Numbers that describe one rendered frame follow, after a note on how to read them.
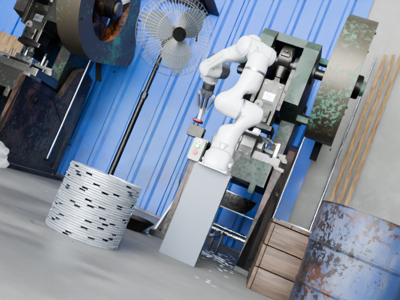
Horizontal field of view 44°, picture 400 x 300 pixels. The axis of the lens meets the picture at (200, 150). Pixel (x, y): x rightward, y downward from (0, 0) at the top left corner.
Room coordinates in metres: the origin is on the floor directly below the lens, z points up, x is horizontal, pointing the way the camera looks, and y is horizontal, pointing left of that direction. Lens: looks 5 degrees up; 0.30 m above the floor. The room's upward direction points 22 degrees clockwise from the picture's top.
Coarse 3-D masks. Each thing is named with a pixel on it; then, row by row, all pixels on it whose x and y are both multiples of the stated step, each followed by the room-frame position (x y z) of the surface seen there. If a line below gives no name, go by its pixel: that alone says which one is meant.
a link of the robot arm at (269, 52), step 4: (252, 36) 2.53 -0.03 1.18; (256, 36) 2.53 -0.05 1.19; (260, 40) 2.54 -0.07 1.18; (264, 44) 2.45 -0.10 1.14; (264, 48) 2.44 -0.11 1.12; (268, 48) 2.46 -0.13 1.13; (272, 48) 2.48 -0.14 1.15; (264, 52) 2.44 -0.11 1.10; (268, 52) 2.45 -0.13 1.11; (272, 52) 2.46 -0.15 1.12; (268, 56) 2.46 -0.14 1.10; (272, 56) 2.46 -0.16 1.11; (272, 60) 2.47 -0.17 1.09; (268, 64) 2.49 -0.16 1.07
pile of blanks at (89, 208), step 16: (80, 176) 1.81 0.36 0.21; (96, 176) 1.79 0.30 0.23; (64, 192) 1.83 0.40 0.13; (80, 192) 1.80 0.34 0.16; (96, 192) 1.79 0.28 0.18; (112, 192) 1.81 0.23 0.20; (128, 192) 1.89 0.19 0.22; (64, 208) 1.81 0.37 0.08; (80, 208) 1.79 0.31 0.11; (96, 208) 1.79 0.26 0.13; (112, 208) 1.82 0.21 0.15; (128, 208) 1.97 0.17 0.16; (48, 224) 1.84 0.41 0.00; (64, 224) 1.80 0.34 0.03; (80, 224) 1.79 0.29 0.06; (96, 224) 1.80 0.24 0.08; (112, 224) 1.87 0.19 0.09; (80, 240) 1.79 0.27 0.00; (96, 240) 1.81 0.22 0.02; (112, 240) 1.86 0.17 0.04
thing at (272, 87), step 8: (264, 80) 3.12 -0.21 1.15; (272, 80) 3.15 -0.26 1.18; (264, 88) 3.12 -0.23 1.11; (272, 88) 3.11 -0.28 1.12; (280, 88) 3.09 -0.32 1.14; (264, 96) 3.11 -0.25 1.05; (272, 96) 3.10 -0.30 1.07; (280, 96) 3.09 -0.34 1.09; (256, 104) 3.11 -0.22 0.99; (264, 104) 3.11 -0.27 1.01; (272, 104) 3.10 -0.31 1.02; (264, 112) 3.07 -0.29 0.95; (272, 112) 3.09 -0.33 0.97; (264, 120) 3.07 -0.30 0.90; (272, 120) 3.10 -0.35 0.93
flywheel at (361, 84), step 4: (360, 76) 3.02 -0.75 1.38; (360, 80) 3.00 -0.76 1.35; (356, 84) 3.00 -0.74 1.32; (360, 84) 3.00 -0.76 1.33; (364, 84) 3.02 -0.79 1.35; (356, 88) 3.01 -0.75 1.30; (360, 88) 3.00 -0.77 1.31; (364, 88) 3.02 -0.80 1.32; (352, 92) 3.03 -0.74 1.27; (356, 92) 3.02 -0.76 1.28; (360, 92) 3.04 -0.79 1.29; (352, 96) 3.05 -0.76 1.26; (356, 96) 3.04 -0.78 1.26
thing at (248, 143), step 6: (246, 132) 2.92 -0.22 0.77; (252, 132) 2.89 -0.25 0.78; (246, 138) 3.02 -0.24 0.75; (252, 138) 3.01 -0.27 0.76; (258, 138) 2.96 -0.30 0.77; (240, 144) 3.02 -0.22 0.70; (246, 144) 3.02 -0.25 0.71; (252, 144) 3.01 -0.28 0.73; (240, 150) 3.02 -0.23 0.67; (246, 150) 3.01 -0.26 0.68; (252, 150) 3.01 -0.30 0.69
